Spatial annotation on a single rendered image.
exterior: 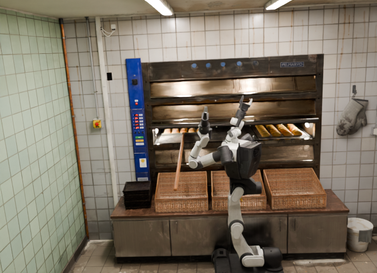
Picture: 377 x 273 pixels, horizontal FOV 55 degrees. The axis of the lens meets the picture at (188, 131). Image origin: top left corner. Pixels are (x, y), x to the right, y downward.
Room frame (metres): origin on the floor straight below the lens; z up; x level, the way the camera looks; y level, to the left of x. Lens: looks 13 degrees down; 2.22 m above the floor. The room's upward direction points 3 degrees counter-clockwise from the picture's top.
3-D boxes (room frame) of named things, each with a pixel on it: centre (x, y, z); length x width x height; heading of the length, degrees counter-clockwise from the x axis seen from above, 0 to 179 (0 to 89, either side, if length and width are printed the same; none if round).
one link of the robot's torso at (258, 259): (3.04, -0.54, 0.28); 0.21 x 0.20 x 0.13; 88
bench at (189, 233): (3.62, -0.37, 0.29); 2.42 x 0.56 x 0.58; 87
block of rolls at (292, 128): (4.31, -1.10, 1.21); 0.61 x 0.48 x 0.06; 177
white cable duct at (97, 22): (3.96, 0.90, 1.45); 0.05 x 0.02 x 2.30; 87
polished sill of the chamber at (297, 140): (3.92, -0.50, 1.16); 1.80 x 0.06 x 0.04; 87
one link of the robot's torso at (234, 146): (3.02, -0.45, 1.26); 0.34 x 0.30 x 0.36; 143
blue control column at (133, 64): (4.88, 0.50, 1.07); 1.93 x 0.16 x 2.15; 177
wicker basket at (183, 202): (3.66, 0.10, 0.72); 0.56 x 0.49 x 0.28; 88
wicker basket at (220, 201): (3.63, -0.49, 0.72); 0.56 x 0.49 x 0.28; 86
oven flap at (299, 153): (3.90, -0.50, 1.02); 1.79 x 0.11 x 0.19; 87
